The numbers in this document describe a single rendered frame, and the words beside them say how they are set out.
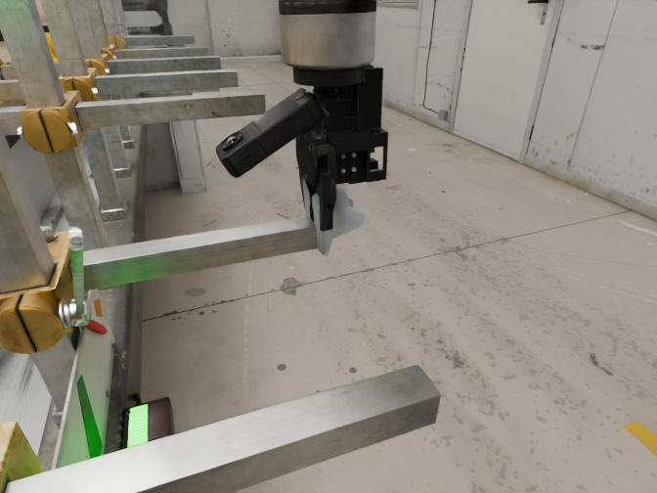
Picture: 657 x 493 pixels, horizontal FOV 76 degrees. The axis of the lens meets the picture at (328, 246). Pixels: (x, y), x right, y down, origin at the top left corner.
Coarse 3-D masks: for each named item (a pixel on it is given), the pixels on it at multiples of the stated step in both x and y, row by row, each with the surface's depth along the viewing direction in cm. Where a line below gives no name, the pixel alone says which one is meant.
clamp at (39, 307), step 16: (64, 240) 43; (64, 256) 40; (64, 272) 39; (32, 288) 36; (48, 288) 36; (64, 288) 38; (0, 304) 35; (16, 304) 34; (32, 304) 34; (48, 304) 35; (0, 320) 34; (16, 320) 34; (32, 320) 35; (48, 320) 35; (0, 336) 34; (16, 336) 35; (32, 336) 35; (48, 336) 36; (16, 352) 36; (32, 352) 36
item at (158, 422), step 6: (156, 402) 46; (162, 402) 46; (150, 408) 46; (156, 408) 46; (162, 408) 46; (150, 414) 45; (156, 414) 45; (162, 414) 45; (150, 420) 44; (156, 420) 44; (162, 420) 44; (150, 426) 44; (156, 426) 44; (162, 426) 44; (150, 432) 43; (156, 432) 43; (162, 432) 43; (150, 438) 42; (156, 438) 42
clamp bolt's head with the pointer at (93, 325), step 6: (84, 300) 37; (60, 306) 36; (66, 306) 36; (84, 306) 37; (90, 306) 38; (60, 312) 36; (66, 312) 36; (84, 312) 37; (90, 312) 38; (66, 318) 36; (90, 318) 38; (66, 324) 37; (90, 324) 43; (96, 324) 45; (96, 330) 45; (102, 330) 47
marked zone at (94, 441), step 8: (80, 376) 38; (80, 384) 38; (80, 392) 37; (80, 400) 37; (88, 400) 39; (88, 408) 39; (88, 416) 38; (88, 424) 38; (96, 424) 40; (88, 432) 38; (96, 432) 40; (88, 440) 37; (96, 440) 39; (96, 448) 39; (96, 456) 39
